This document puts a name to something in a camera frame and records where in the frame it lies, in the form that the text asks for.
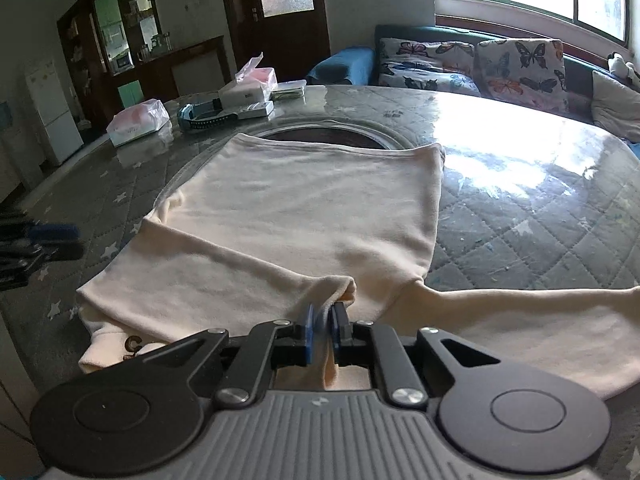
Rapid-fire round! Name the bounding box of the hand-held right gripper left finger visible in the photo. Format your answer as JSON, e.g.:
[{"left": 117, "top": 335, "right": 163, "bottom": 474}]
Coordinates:
[{"left": 132, "top": 302, "right": 316, "bottom": 408}]

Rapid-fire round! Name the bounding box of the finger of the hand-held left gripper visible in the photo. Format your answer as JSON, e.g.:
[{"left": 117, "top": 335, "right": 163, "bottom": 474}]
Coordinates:
[
  {"left": 27, "top": 242, "right": 85, "bottom": 264},
  {"left": 30, "top": 225, "right": 81, "bottom": 242}
]

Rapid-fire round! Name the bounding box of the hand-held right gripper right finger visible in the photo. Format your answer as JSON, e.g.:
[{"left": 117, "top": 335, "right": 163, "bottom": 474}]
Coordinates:
[{"left": 330, "top": 301, "right": 503, "bottom": 408}]

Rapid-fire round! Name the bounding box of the cream long-sleeve shirt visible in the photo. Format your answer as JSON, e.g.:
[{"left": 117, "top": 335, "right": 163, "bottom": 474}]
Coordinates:
[{"left": 76, "top": 132, "right": 640, "bottom": 401}]

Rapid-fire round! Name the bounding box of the white refrigerator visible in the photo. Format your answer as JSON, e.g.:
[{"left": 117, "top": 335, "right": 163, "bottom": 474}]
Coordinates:
[{"left": 25, "top": 59, "right": 85, "bottom": 167}]

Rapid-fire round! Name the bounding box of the sealed pink tissue pack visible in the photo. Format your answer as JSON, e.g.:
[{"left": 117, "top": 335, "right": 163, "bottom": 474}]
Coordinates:
[{"left": 106, "top": 99, "right": 170, "bottom": 147}]

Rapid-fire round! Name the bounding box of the dark wooden display cabinet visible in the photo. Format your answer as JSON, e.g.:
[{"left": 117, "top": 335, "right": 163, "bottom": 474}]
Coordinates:
[{"left": 56, "top": 0, "right": 166, "bottom": 111}]

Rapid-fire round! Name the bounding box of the round black glass turntable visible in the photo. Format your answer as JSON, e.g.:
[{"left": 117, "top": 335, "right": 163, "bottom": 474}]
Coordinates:
[{"left": 250, "top": 120, "right": 416, "bottom": 152}]

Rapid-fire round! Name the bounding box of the dark wooden sideboard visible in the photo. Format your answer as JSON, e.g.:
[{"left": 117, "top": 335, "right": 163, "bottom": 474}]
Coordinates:
[{"left": 137, "top": 35, "right": 226, "bottom": 106}]

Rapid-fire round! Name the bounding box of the white flat electronic device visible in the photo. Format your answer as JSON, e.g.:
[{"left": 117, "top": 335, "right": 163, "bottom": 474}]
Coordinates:
[{"left": 220, "top": 101, "right": 275, "bottom": 122}]

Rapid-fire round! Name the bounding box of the opened pink tissue pack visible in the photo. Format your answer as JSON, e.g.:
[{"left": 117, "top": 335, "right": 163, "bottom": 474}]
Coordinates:
[{"left": 220, "top": 52, "right": 278, "bottom": 106}]

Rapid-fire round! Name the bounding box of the blue sofa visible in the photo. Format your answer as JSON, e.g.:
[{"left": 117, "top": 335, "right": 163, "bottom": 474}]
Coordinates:
[{"left": 305, "top": 24, "right": 640, "bottom": 148}]

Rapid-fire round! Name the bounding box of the butterfly print pillow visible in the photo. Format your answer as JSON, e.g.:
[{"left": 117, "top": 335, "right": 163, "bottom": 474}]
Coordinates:
[
  {"left": 475, "top": 39, "right": 568, "bottom": 113},
  {"left": 377, "top": 37, "right": 481, "bottom": 97}
]

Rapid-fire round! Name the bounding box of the dark wooden door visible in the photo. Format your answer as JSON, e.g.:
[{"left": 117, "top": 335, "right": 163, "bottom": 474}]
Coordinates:
[{"left": 220, "top": 0, "right": 331, "bottom": 97}]

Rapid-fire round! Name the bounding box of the grey pillow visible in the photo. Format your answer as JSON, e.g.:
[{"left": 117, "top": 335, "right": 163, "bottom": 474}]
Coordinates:
[{"left": 592, "top": 70, "right": 640, "bottom": 143}]

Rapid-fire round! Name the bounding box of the panda plush toy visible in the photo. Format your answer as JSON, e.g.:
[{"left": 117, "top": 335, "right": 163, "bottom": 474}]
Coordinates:
[{"left": 607, "top": 52, "right": 640, "bottom": 83}]

